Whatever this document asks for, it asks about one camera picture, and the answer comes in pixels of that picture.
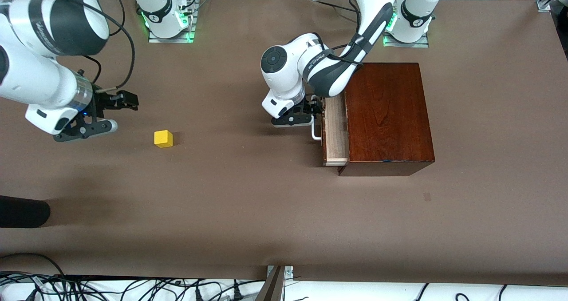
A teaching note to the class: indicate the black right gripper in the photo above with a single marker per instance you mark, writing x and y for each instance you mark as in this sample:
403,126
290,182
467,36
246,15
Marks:
103,102

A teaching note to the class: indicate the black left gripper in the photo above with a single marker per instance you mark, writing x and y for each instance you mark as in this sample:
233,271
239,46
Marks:
308,107

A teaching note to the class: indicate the yellow block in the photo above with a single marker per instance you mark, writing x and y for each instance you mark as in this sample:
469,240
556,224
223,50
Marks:
163,139

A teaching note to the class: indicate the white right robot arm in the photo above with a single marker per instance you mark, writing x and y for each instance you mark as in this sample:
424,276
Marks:
35,83

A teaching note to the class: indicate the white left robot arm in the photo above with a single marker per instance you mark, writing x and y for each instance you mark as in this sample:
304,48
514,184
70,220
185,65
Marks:
293,57

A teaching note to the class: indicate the dark brown wooden cabinet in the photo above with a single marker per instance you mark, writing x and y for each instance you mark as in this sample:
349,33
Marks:
390,114

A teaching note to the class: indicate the brown table mat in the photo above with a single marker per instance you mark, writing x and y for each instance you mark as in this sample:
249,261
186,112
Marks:
222,203

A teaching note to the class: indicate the black rounded object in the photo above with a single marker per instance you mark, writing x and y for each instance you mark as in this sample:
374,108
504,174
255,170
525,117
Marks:
22,211

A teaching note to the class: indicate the black power plug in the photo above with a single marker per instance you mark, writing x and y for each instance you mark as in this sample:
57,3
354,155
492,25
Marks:
199,295
238,292

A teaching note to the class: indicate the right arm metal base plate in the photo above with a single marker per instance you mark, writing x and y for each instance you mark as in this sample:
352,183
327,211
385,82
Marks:
155,40

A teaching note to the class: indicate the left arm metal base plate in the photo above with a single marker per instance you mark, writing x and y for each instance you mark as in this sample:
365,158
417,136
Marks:
390,43

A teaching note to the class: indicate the grey metal post with bracket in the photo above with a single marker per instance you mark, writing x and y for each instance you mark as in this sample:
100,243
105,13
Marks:
273,287

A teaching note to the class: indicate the metal corner bracket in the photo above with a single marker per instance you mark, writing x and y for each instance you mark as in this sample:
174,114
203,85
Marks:
544,5

